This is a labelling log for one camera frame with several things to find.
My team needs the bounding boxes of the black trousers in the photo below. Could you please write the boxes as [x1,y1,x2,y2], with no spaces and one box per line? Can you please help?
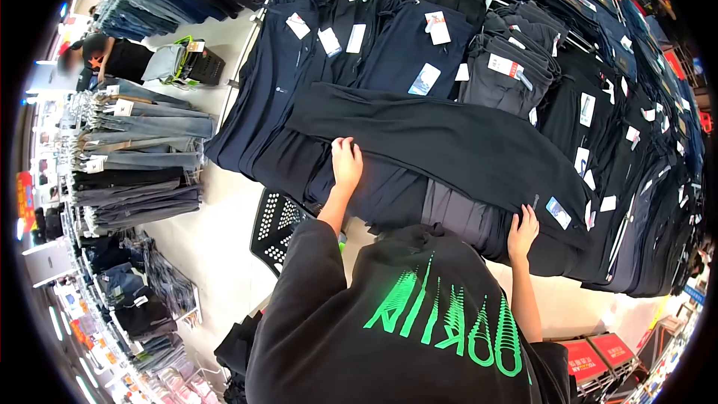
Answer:
[283,81,596,278]

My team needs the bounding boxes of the red box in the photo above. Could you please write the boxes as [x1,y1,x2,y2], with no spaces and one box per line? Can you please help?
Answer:
[558,339,610,387]
[588,332,638,370]

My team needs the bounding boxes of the rack of grey and blue jeans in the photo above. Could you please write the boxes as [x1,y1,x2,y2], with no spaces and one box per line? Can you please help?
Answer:
[66,77,218,238]

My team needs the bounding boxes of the person's right hand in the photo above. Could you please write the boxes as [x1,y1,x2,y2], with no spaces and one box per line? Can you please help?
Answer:
[506,204,540,266]

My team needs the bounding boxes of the display table of dark trousers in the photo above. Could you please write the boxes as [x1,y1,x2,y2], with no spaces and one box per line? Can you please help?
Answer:
[203,0,709,299]

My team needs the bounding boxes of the person's left hand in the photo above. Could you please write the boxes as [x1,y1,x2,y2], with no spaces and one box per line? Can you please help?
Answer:
[331,136,364,194]

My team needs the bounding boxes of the person's left fingers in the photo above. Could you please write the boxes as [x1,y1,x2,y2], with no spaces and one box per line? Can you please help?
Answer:
[331,136,363,159]

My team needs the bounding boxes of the black basket with green handle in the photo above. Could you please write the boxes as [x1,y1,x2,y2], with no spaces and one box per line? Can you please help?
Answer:
[140,35,227,89]

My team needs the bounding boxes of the rack of dark folded jeans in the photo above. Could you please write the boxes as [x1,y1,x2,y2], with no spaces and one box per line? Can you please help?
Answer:
[79,233,204,378]

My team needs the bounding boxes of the black perforated shopping basket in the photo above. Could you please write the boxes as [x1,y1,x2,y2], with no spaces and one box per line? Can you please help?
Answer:
[249,188,349,277]

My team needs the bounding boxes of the person's right fingers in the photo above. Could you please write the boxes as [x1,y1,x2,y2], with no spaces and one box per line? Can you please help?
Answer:
[507,204,540,236]

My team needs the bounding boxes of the person's body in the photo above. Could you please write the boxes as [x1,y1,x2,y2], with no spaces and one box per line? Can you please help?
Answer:
[245,219,573,404]

